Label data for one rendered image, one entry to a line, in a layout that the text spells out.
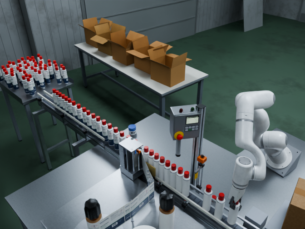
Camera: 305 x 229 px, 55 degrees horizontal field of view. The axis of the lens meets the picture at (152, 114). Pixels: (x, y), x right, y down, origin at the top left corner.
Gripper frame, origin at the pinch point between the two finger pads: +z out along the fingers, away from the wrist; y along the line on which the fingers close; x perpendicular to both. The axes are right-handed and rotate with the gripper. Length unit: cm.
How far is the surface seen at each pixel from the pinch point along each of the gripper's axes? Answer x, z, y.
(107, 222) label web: -47, 7, 55
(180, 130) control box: -43, -28, -3
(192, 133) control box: -39.0, -24.2, -8.5
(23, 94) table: -251, 21, 11
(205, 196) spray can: -17.8, 7.2, 2.2
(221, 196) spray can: -8.4, 0.1, 0.8
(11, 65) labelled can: -299, 6, -1
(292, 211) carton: 25.0, 1.5, -17.7
